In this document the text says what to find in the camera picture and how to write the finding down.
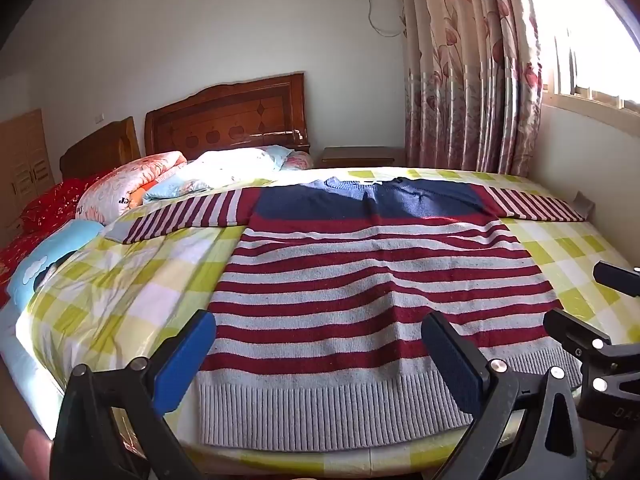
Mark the light blue cartoon blanket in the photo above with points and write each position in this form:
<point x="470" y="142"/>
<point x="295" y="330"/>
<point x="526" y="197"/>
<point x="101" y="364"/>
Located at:
<point x="45" y="255"/>

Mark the red patterned bedding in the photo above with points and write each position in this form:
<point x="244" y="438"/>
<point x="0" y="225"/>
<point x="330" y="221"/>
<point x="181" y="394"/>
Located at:
<point x="45" y="210"/>

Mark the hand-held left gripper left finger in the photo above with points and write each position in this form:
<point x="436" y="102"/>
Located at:
<point x="185" y="360"/>

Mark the window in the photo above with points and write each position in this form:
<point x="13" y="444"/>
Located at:
<point x="585" y="50"/>

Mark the pink floral curtain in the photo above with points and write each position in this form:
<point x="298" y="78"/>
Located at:
<point x="460" y="70"/>

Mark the red grey striped knit sweater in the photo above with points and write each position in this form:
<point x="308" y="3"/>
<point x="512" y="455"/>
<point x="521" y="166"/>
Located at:
<point x="350" y="285"/>

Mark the wooden nightstand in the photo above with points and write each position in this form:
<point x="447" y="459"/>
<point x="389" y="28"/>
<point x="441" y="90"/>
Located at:
<point x="360" y="156"/>

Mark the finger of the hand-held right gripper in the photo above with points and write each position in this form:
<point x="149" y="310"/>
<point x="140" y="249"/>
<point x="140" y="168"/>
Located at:
<point x="617" y="280"/>
<point x="575" y="332"/>

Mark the yellow green checked blanket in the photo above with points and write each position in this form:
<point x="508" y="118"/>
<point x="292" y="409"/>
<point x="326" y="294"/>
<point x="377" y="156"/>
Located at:
<point x="125" y="285"/>

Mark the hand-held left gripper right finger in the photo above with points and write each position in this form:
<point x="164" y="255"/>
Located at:
<point x="450" y="360"/>

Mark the pink floral quilt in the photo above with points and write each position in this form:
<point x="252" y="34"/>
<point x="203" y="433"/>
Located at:
<point x="120" y="185"/>

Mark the small plain wooden headboard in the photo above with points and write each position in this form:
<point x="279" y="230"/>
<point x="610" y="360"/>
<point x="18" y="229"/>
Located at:
<point x="100" y="147"/>

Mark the large carved wooden headboard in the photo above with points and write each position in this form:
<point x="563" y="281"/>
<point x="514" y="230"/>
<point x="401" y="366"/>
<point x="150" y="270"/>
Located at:
<point x="225" y="115"/>

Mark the white light-blue pillow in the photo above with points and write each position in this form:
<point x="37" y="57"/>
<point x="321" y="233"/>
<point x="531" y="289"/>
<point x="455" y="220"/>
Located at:
<point x="225" y="167"/>

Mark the light wooden cabinet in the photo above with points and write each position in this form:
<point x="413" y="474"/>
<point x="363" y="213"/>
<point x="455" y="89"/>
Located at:
<point x="25" y="160"/>

